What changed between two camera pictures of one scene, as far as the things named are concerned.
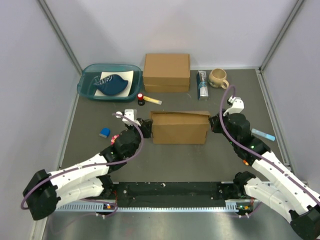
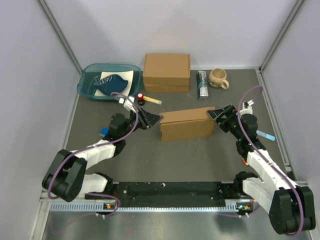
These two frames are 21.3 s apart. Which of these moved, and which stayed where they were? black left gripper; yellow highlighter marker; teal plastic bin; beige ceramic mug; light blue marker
Moved: black left gripper
Stayed: beige ceramic mug; yellow highlighter marker; light blue marker; teal plastic bin
